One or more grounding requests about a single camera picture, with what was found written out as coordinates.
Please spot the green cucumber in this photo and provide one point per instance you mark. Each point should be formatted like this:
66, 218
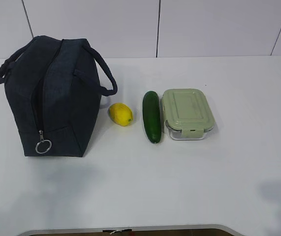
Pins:
151, 117

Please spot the yellow lemon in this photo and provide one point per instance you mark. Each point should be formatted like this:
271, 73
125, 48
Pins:
120, 114

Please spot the glass container green lid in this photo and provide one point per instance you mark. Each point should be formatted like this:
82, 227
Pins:
187, 114

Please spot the navy blue lunch bag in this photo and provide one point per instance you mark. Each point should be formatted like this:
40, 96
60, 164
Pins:
54, 89

